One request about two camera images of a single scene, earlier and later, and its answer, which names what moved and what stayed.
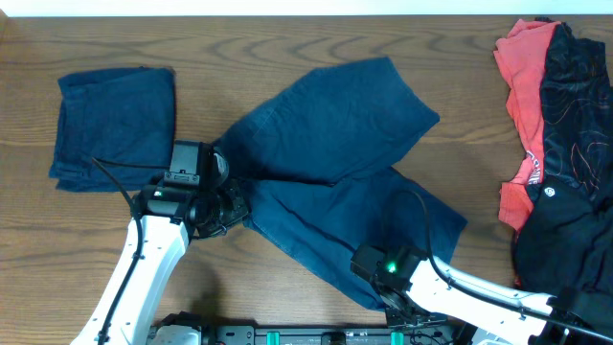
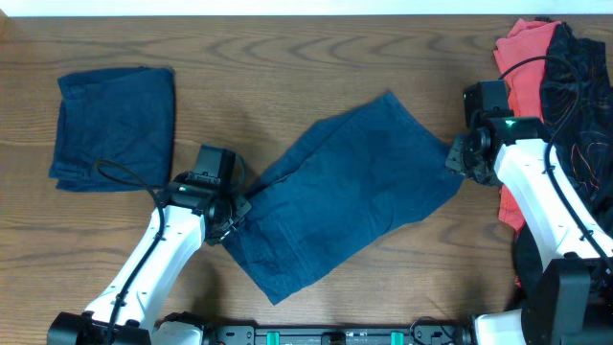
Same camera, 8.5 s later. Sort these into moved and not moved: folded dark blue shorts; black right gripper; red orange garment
Moved: black right gripper
Not moved: folded dark blue shorts; red orange garment
